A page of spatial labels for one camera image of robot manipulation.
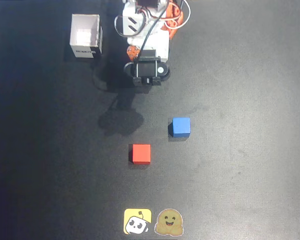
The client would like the red cube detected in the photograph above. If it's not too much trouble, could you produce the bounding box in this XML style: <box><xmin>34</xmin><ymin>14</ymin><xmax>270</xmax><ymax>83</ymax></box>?
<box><xmin>129</xmin><ymin>143</ymin><xmax>152</xmax><ymax>165</ymax></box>

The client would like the blue cube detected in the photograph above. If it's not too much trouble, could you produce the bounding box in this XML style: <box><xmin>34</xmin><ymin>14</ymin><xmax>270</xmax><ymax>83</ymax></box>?
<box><xmin>168</xmin><ymin>116</ymin><xmax>191</xmax><ymax>138</ymax></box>

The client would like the white open cardboard box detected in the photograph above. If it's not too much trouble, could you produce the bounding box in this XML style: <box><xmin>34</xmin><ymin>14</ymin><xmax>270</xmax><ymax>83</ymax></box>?
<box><xmin>69</xmin><ymin>13</ymin><xmax>104</xmax><ymax>60</ymax></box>

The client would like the yellow robot face sticker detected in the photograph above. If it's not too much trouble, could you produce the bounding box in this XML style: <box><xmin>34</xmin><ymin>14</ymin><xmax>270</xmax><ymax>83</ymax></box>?
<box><xmin>123</xmin><ymin>208</ymin><xmax>153</xmax><ymax>235</ymax></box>

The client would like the hugging face emoji sticker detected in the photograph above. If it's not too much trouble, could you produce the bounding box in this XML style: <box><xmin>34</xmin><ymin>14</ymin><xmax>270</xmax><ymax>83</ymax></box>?
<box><xmin>153</xmin><ymin>208</ymin><xmax>185</xmax><ymax>236</ymax></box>

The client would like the black camera cable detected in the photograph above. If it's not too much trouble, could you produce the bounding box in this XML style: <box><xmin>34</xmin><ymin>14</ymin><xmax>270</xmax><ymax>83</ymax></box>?
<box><xmin>134</xmin><ymin>0</ymin><xmax>185</xmax><ymax>62</ymax></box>

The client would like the black gripper-mounted camera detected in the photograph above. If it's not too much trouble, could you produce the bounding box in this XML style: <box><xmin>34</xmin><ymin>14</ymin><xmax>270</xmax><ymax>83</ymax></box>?
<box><xmin>123</xmin><ymin>49</ymin><xmax>171</xmax><ymax>87</ymax></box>

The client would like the white servo cable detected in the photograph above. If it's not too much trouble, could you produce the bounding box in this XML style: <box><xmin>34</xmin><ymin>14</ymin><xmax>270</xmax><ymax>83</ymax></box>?
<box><xmin>114</xmin><ymin>13</ymin><xmax>151</xmax><ymax>39</ymax></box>
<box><xmin>164</xmin><ymin>0</ymin><xmax>191</xmax><ymax>31</ymax></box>

